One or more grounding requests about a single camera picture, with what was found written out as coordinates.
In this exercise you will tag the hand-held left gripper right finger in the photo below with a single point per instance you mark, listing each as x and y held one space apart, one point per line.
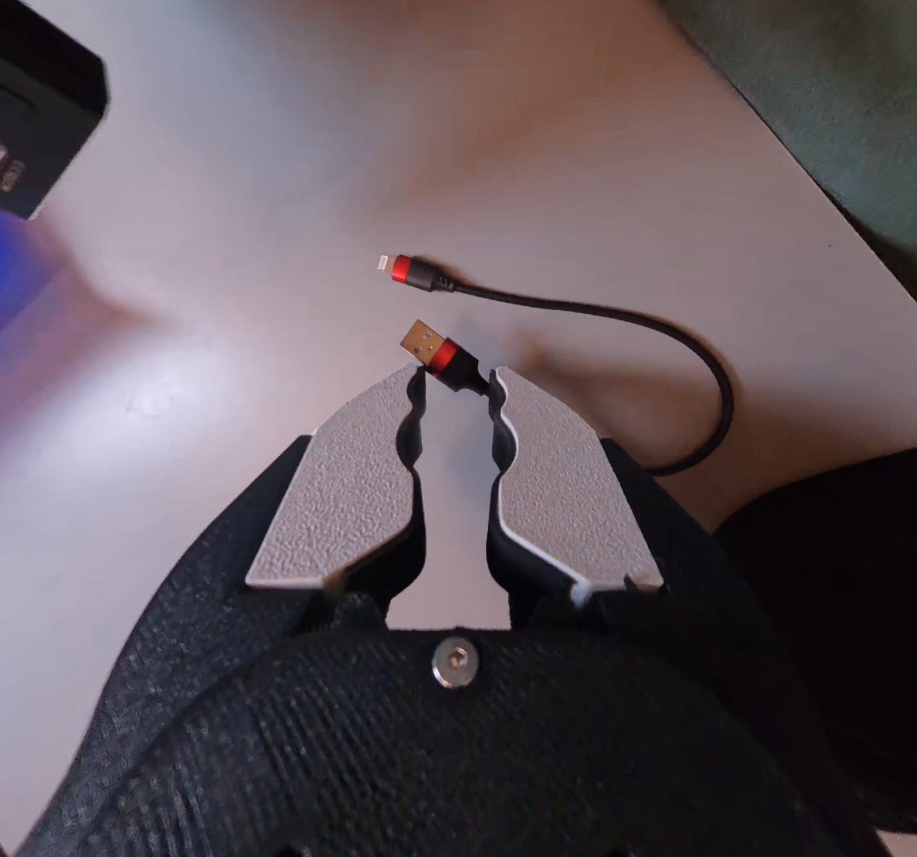
573 499

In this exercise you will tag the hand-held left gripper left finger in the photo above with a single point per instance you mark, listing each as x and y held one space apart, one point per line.
344 499

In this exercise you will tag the black USB hub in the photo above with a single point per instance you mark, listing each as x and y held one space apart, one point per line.
43 105

